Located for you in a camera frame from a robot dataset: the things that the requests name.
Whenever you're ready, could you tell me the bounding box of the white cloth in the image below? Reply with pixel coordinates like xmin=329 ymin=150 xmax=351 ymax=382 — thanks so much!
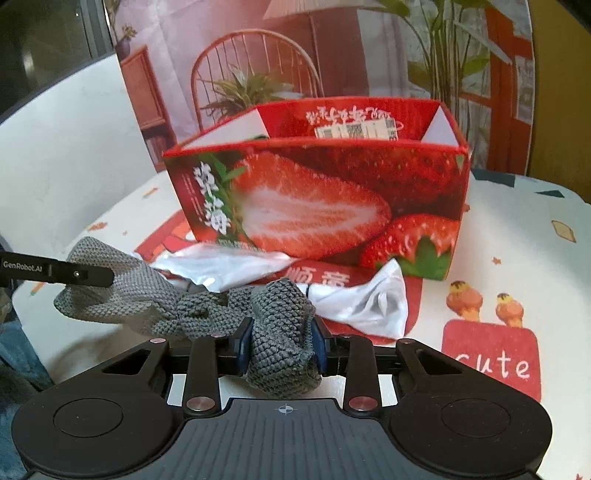
xmin=134 ymin=242 xmax=409 ymax=340

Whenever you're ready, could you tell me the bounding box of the grey knitted cloth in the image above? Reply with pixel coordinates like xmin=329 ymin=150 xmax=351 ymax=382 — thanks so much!
xmin=54 ymin=237 xmax=322 ymax=398

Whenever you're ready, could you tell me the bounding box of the red strawberry cardboard box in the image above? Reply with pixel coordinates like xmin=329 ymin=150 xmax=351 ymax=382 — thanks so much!
xmin=164 ymin=97 xmax=471 ymax=280

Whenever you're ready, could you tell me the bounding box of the printed living room backdrop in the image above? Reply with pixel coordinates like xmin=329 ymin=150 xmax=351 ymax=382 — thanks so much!
xmin=103 ymin=1 xmax=535 ymax=174

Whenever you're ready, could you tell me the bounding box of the white marble board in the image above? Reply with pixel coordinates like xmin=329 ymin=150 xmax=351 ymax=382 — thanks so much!
xmin=1 ymin=55 xmax=155 ymax=258

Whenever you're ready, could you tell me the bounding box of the patterned white tablecloth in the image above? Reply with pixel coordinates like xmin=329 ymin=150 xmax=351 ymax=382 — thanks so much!
xmin=13 ymin=172 xmax=590 ymax=479

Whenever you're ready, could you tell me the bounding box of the wooden wall panel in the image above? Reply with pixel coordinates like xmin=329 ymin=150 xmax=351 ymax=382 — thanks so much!
xmin=528 ymin=1 xmax=590 ymax=201

